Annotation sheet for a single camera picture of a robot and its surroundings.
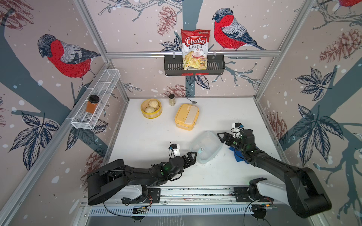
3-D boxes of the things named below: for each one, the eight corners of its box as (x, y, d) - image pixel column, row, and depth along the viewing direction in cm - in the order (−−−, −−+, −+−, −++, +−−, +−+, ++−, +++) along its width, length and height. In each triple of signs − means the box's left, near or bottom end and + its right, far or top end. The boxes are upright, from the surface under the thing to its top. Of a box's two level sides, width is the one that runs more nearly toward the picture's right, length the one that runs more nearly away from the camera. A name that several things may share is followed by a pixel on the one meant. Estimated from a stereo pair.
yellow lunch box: (172, 127, 103) (171, 121, 97) (181, 108, 115) (181, 102, 109) (192, 133, 100) (193, 127, 94) (199, 113, 112) (200, 106, 106)
